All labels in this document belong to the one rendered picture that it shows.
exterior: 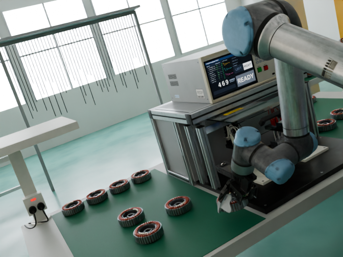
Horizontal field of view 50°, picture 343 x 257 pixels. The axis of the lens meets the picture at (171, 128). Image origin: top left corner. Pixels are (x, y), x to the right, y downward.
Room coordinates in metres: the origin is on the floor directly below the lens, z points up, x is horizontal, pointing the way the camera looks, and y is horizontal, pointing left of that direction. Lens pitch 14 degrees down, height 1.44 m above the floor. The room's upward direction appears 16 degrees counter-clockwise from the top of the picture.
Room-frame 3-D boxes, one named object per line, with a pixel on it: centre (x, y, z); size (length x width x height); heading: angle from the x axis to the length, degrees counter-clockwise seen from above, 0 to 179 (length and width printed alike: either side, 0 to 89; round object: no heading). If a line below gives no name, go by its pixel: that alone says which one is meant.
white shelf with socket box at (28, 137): (1.68, 0.62, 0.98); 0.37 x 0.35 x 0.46; 114
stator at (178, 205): (1.42, 0.06, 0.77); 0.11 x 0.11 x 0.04
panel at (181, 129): (1.75, -0.33, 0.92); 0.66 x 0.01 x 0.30; 114
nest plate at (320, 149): (1.57, -0.55, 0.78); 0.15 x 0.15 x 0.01; 24
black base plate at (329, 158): (1.53, -0.43, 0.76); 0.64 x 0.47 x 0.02; 114
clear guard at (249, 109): (1.47, -0.31, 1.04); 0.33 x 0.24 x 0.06; 24
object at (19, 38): (4.88, 0.86, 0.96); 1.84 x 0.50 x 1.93; 114
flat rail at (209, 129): (1.61, -0.40, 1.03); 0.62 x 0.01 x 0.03; 114
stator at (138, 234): (1.27, 0.19, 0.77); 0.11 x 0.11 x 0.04
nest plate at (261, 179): (1.47, -0.33, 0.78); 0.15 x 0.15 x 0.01; 24
